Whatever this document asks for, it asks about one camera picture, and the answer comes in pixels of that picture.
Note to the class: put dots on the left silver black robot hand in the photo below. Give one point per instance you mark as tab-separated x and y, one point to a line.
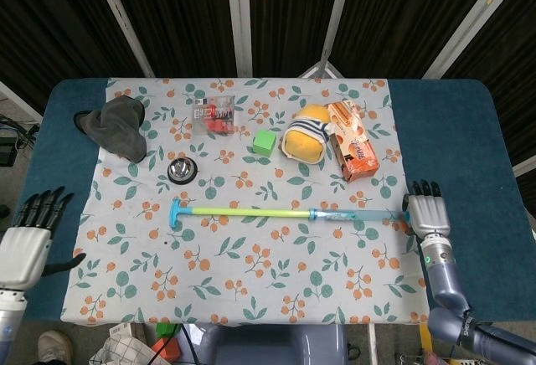
23	252

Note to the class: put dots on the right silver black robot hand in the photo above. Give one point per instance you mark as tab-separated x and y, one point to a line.
427	214

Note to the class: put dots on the green blue long stick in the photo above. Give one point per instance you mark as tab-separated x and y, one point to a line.
251	212

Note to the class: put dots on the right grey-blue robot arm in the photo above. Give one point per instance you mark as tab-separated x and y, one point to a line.
446	281

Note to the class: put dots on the floral tablecloth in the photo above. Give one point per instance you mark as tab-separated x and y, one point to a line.
251	277

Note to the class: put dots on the teal table cover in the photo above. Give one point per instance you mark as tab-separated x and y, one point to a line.
460	130

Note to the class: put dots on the orange snack box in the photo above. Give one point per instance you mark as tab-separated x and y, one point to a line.
358	151

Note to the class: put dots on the white shoe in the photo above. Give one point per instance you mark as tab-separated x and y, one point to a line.
54	348

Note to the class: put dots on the black electronics box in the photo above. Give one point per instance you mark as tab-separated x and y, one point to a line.
7	151

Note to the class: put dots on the white table leg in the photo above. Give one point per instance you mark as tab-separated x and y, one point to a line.
372	344

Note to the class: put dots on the yellow plush pouch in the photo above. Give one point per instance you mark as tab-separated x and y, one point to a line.
303	143

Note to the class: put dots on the white checkered bag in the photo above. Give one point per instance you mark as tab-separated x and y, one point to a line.
125	352

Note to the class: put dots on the crumpled grey cloth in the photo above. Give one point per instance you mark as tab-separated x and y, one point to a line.
119	130

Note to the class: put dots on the green block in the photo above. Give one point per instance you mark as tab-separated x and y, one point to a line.
165	330

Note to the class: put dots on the orange block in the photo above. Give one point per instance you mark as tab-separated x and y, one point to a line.
169	350

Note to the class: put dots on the green cube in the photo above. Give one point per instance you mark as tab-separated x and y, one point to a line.
264	143

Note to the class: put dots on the grey-blue robot torso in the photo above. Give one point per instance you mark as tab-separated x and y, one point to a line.
272	346

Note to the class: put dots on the clear box with red pieces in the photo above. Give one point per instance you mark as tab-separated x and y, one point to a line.
213	116

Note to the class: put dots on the dark brown curtain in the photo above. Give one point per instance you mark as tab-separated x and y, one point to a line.
184	13

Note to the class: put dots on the white frame post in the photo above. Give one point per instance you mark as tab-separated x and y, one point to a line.
19	99
525	167
121	17
337	13
473	22
239	17

